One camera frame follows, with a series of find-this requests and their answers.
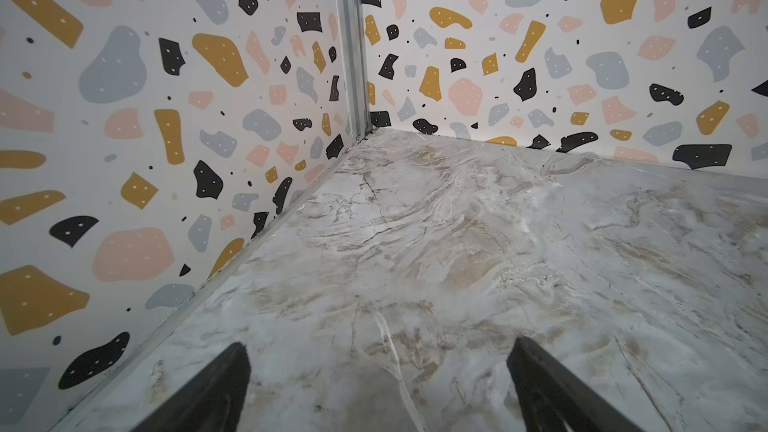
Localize aluminium corner post left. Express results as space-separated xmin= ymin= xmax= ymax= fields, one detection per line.
xmin=337 ymin=0 xmax=370 ymax=142

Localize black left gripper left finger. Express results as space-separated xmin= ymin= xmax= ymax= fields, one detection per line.
xmin=133 ymin=342 xmax=251 ymax=432

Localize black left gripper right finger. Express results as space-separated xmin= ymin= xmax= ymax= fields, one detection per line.
xmin=506 ymin=336 xmax=639 ymax=431

